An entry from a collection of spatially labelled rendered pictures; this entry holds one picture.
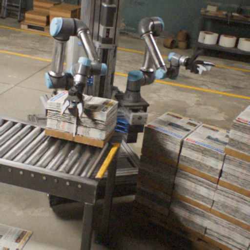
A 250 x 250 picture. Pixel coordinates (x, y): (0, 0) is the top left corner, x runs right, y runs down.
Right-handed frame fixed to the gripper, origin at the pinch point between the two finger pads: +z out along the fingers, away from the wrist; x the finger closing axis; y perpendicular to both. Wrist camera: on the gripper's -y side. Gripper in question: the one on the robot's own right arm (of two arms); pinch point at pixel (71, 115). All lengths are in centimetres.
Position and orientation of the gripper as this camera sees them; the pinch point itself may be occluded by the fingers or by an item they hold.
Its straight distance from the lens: 225.6
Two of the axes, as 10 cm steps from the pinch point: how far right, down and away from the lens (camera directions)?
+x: -9.7, -2.0, 1.6
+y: 1.3, 1.3, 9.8
